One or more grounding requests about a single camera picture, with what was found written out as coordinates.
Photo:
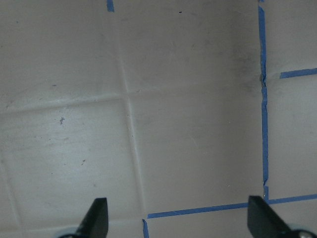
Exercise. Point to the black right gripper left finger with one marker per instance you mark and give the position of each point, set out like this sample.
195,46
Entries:
95,224

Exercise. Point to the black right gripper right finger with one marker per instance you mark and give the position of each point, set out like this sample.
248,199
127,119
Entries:
264,222

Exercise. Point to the brown paper table cover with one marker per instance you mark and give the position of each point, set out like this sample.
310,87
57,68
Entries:
175,111

